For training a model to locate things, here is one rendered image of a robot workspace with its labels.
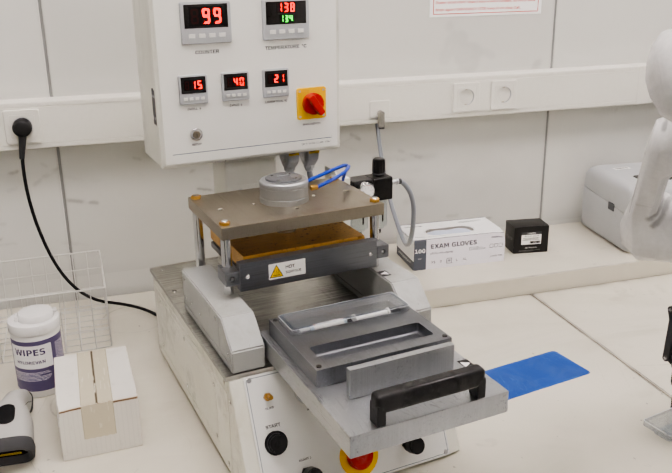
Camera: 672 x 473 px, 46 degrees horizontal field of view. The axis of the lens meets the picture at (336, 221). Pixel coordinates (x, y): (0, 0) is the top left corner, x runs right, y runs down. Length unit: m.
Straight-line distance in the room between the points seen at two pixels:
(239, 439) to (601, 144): 1.42
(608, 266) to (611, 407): 0.56
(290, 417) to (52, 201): 0.89
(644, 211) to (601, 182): 0.93
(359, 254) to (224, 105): 0.34
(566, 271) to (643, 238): 0.71
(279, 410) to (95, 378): 0.35
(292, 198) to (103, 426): 0.46
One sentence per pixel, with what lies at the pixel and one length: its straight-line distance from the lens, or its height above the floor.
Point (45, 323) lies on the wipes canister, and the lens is 1.46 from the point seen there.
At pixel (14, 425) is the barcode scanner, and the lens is 1.33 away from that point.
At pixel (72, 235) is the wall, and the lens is 1.86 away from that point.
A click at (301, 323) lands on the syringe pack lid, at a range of 1.09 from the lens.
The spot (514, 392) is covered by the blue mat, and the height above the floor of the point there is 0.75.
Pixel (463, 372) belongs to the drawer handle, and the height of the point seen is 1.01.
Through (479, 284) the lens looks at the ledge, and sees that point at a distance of 1.78.
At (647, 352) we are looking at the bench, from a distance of 1.66.
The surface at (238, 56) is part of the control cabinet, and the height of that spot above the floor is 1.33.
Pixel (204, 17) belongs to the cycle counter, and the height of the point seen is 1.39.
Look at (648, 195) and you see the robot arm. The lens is 1.14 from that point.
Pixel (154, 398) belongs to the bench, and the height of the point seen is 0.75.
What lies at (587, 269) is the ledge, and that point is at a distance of 1.91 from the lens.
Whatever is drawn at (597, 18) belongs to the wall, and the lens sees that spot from 2.16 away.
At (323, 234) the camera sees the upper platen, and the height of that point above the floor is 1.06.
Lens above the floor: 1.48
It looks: 18 degrees down
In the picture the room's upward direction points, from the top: 1 degrees counter-clockwise
